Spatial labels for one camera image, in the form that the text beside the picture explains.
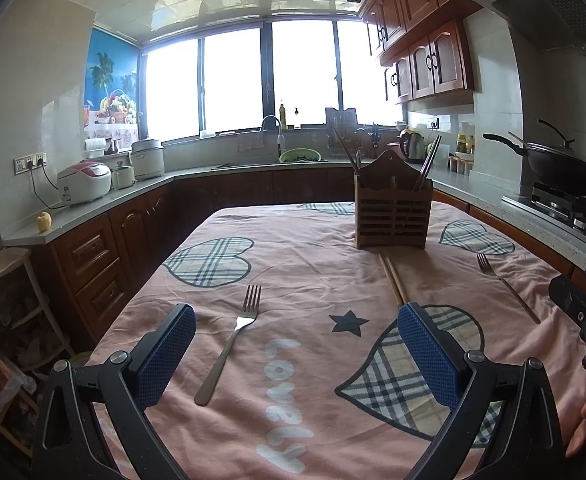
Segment wooden corner shelf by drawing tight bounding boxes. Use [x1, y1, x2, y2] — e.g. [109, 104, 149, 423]
[0, 247, 74, 441]

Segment wooden cabinets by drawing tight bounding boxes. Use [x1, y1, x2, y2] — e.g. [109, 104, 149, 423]
[48, 166, 586, 356]
[358, 0, 484, 106]

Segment black wok with lid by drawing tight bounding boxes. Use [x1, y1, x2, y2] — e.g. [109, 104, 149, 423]
[483, 119, 586, 197]

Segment pink heart print tablecloth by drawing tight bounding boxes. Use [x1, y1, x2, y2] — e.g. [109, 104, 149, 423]
[85, 201, 586, 480]

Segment green colander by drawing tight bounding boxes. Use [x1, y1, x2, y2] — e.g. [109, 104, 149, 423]
[279, 147, 322, 163]

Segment wooden upper cabinets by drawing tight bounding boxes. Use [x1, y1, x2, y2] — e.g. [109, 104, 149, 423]
[358, 0, 484, 106]

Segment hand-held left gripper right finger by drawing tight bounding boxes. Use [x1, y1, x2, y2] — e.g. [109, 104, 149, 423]
[397, 301, 566, 480]

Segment kitchen window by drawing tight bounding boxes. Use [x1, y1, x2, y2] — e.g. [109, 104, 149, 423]
[140, 17, 404, 141]

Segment steel electric kettle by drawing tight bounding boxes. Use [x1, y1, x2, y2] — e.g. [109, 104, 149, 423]
[399, 130, 424, 163]

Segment dark brown chopstick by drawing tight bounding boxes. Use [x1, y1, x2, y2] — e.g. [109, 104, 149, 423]
[418, 135, 442, 192]
[417, 137, 438, 192]
[333, 129, 359, 173]
[413, 141, 434, 192]

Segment small white pot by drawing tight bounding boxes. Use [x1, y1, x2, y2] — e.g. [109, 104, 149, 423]
[110, 162, 136, 191]

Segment grey countertop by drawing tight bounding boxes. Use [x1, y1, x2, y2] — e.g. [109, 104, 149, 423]
[0, 157, 586, 261]

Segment fruit basket wall poster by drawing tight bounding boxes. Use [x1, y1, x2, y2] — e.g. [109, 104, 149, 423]
[84, 27, 140, 143]

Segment white power strip socket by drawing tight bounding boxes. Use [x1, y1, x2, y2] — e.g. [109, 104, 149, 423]
[14, 152, 48, 175]

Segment wooden lower cabinets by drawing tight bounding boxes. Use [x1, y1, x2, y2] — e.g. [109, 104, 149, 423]
[48, 166, 586, 356]

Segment tall white rice cooker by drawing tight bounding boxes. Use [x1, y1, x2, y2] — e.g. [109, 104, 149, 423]
[131, 138, 166, 181]

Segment pale wooden chopstick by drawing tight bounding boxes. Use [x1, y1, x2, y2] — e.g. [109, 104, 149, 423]
[377, 252, 403, 308]
[384, 255, 408, 306]

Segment wooden utensil holder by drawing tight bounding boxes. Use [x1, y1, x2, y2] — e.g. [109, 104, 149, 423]
[354, 150, 434, 251]

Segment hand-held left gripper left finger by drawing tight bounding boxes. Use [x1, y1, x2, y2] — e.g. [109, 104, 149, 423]
[32, 302, 197, 480]

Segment chrome sink faucet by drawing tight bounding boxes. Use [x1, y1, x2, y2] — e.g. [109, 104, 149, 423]
[261, 115, 286, 163]

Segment white and red rice cooker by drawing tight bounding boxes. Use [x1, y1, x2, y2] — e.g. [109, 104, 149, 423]
[56, 161, 112, 206]

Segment gas stove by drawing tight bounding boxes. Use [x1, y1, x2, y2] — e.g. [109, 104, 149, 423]
[503, 181, 586, 231]

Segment metal dish rack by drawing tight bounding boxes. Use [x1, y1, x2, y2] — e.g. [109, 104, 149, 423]
[324, 107, 359, 148]

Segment metal fork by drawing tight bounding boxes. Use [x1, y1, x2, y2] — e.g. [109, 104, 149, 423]
[477, 254, 541, 325]
[194, 285, 263, 407]

